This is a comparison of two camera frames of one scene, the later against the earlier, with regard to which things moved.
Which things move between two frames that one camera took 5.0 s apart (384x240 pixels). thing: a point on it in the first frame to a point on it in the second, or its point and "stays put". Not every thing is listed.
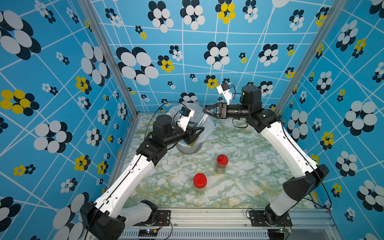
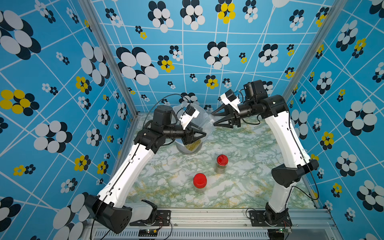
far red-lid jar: (222, 161) stays put
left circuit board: (147, 232) stays put
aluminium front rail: (307, 224) stays put
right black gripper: (222, 113) to (233, 118)
